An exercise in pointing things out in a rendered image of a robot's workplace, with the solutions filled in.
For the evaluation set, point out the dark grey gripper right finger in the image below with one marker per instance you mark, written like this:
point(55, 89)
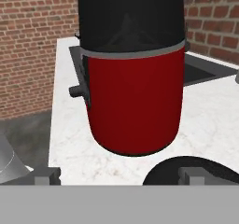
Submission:
point(191, 175)

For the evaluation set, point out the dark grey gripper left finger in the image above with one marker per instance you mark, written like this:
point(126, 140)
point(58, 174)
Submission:
point(46, 175)

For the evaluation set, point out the red and black blender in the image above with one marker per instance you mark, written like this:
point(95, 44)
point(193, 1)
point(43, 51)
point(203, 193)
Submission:
point(133, 103)

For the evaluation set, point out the dark sink basin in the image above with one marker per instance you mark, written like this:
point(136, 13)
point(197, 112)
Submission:
point(199, 72)

